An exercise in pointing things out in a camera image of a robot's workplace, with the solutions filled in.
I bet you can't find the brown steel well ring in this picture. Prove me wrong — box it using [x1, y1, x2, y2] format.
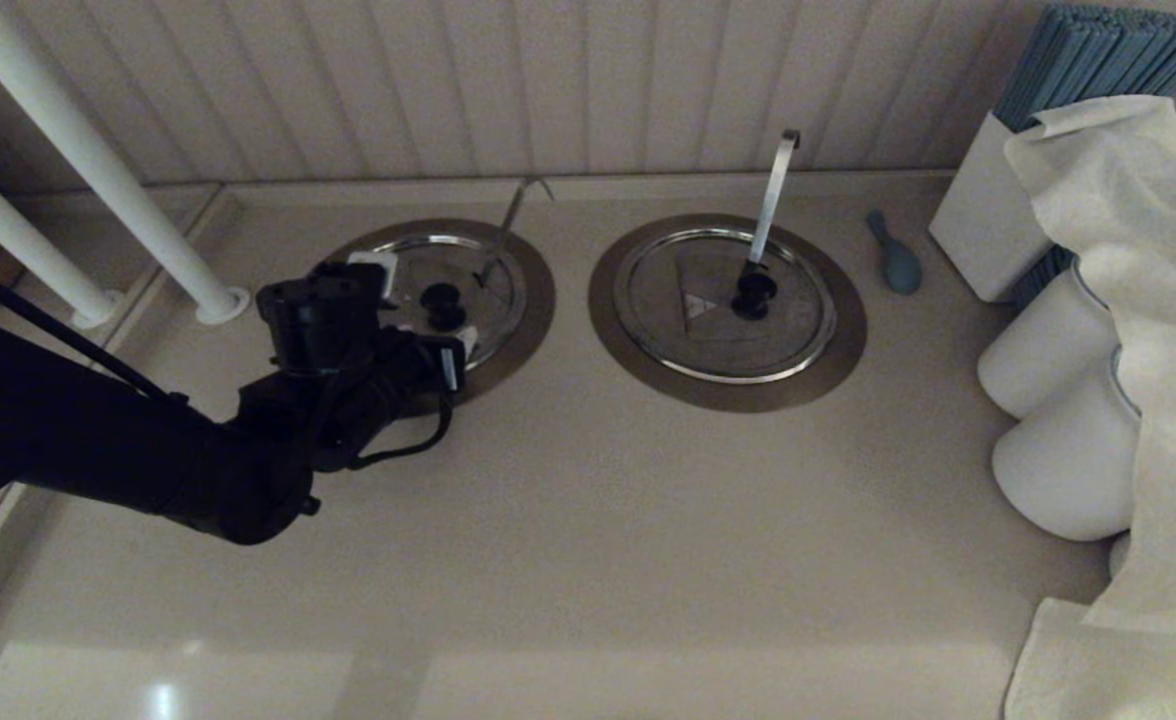
[320, 218, 557, 409]
[588, 213, 867, 413]

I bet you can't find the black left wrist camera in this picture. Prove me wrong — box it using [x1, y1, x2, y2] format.
[256, 262, 389, 376]

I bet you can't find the small blue plastic spoon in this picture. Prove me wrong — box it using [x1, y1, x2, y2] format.
[866, 208, 923, 296]

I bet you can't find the short white support pole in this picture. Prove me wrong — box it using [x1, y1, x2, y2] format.
[0, 145, 124, 330]

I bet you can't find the steel hinged lid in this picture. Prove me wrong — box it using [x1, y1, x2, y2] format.
[368, 235, 529, 373]
[613, 228, 837, 384]

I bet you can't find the white woven cloth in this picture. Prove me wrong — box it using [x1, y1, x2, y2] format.
[1003, 95, 1176, 720]

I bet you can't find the right metal ladle handle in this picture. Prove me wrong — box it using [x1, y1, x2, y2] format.
[745, 128, 802, 273]

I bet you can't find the white square holder box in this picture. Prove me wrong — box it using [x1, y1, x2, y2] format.
[928, 110, 1054, 304]

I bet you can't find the blue ribbed pack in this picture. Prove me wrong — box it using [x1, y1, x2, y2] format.
[1010, 245, 1077, 309]

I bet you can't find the white cup stack, blue rim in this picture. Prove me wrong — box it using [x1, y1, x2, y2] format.
[991, 385, 1141, 543]
[978, 262, 1119, 419]

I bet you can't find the steel hinged lid, glossy knob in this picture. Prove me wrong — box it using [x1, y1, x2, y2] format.
[613, 228, 837, 384]

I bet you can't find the long white support pole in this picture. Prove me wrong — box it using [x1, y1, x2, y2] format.
[0, 0, 251, 326]

